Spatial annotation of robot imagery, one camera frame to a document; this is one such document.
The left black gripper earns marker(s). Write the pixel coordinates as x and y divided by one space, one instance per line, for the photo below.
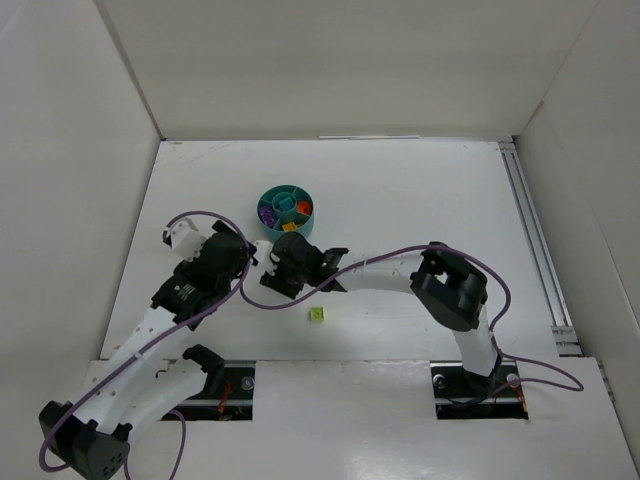
236 242

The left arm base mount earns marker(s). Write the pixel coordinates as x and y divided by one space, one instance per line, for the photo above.
228 399

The long purple lego brick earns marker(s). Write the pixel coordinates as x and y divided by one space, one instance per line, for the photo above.
267 216

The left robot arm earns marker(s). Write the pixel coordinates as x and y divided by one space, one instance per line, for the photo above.
92 433

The long yellow lego brick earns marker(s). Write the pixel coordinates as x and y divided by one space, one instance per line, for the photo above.
291 226

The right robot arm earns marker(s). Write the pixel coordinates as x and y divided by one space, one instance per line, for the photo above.
453 291

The aluminium rail right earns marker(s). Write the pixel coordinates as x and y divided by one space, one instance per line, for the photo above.
565 337

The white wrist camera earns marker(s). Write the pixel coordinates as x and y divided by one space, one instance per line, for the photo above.
265 264
184 239

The long teal lego brick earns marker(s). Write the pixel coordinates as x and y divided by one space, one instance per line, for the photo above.
285 203

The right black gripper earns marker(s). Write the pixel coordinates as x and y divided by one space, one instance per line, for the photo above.
279 267

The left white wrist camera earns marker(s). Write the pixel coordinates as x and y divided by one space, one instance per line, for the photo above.
184 239

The teal round divided container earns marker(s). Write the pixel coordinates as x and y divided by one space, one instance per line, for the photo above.
306 222

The orange round lego piece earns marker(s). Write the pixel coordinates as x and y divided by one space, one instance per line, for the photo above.
305 208

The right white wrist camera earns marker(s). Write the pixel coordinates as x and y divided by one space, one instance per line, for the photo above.
265 264

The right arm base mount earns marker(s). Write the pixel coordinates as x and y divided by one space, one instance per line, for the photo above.
456 398

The green lego brick right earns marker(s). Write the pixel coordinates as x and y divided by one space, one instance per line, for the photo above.
317 314

